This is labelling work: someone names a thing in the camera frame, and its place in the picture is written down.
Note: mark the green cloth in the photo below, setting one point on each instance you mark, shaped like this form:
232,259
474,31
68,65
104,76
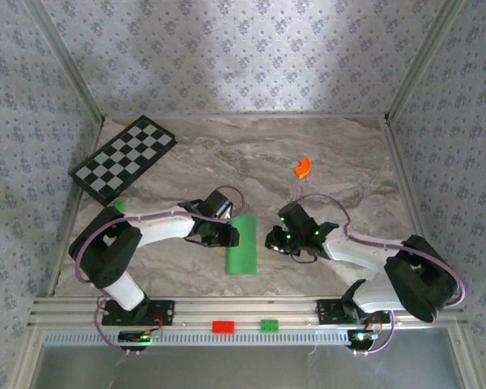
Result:
245,251

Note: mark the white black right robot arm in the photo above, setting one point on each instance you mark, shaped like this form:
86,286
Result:
356,251

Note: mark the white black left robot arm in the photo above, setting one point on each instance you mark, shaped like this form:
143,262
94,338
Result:
162,229

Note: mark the orange curved plastic piece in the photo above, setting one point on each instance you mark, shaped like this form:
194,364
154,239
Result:
303,167

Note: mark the red toy brick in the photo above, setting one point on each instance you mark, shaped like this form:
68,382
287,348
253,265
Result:
223,327

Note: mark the green toy brick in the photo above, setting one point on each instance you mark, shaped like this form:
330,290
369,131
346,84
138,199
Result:
269,326

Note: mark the black grey checkerboard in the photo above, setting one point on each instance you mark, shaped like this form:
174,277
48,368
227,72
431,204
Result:
121,154

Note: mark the grey metal panel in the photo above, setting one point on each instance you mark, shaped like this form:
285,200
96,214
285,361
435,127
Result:
247,368

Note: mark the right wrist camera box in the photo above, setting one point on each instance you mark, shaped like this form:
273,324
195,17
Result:
274,246

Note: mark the long aluminium mounting rail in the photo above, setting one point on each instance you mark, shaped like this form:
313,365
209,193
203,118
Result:
247,308

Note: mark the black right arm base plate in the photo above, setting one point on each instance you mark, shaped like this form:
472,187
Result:
328,312

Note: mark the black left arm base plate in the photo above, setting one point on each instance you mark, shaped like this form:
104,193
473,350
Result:
164,312

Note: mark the aluminium frame bar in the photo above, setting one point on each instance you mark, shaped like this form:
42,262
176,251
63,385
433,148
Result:
409,182
247,116
67,61
423,61

